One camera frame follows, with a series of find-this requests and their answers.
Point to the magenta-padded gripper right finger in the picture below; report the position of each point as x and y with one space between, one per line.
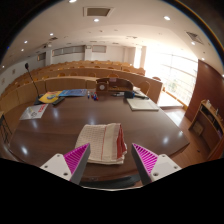
161 165

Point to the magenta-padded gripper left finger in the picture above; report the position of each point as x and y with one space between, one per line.
60 165

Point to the beige waffle towel red stripe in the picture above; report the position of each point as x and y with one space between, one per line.
100 141

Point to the wooden shelf unit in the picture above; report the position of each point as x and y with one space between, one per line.
206 126

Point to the white sheet with red print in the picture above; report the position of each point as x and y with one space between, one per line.
33 111

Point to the white notepad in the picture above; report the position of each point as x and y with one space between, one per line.
141 104

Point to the black remote control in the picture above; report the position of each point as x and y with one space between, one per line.
58 101

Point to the black gooseneck desk microphone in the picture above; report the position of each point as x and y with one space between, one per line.
37 101

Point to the blue printed sheet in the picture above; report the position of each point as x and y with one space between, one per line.
73 92

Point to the blue marker pen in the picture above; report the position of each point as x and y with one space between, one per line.
88 95

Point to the rows of wooden auditorium seats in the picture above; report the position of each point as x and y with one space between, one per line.
66 83

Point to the wooden desk organiser box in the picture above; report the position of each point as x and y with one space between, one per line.
101 87

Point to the large bright window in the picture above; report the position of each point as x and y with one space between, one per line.
173 76

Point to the round ceiling lights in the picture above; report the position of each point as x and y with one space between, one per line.
166 18

